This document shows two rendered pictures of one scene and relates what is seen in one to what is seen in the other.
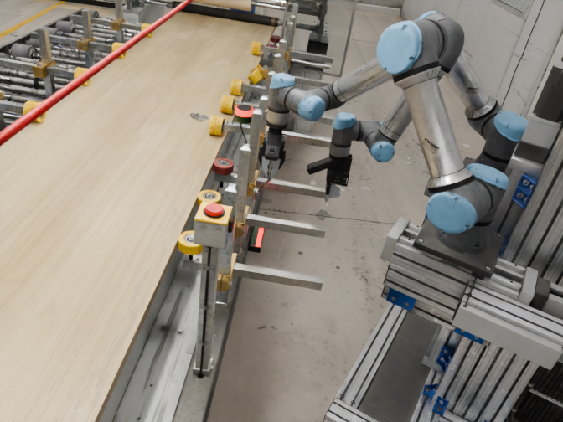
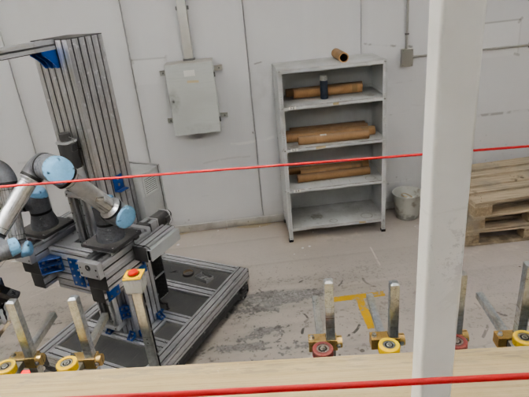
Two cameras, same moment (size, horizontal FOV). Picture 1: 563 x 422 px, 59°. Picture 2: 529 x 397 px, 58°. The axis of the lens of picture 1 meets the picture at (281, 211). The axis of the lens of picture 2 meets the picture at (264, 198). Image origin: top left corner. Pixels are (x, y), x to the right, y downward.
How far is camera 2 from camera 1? 1.76 m
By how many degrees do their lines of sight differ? 75
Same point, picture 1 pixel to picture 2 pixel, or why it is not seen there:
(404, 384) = (123, 350)
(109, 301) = (133, 386)
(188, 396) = not seen: hidden behind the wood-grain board
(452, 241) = (119, 235)
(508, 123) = (38, 191)
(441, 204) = (123, 215)
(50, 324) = not seen: outside the picture
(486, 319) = (158, 244)
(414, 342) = not seen: hidden behind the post
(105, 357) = (181, 372)
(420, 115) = (87, 191)
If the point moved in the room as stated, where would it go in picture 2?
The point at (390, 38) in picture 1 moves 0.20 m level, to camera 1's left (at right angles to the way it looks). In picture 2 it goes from (56, 168) to (35, 186)
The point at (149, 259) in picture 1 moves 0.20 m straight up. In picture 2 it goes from (89, 379) to (75, 336)
